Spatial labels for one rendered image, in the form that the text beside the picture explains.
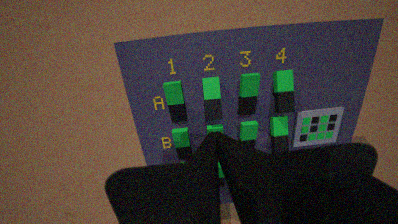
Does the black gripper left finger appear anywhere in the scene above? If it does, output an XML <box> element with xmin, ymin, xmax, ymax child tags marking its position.
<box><xmin>105</xmin><ymin>132</ymin><xmax>221</xmax><ymax>224</ymax></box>

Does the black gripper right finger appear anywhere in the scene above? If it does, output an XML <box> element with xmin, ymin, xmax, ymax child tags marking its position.
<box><xmin>214</xmin><ymin>132</ymin><xmax>378</xmax><ymax>224</ymax></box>

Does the blue-grey switch panel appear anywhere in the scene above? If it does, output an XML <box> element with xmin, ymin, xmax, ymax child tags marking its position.
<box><xmin>114</xmin><ymin>18</ymin><xmax>383</xmax><ymax>166</ymax></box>

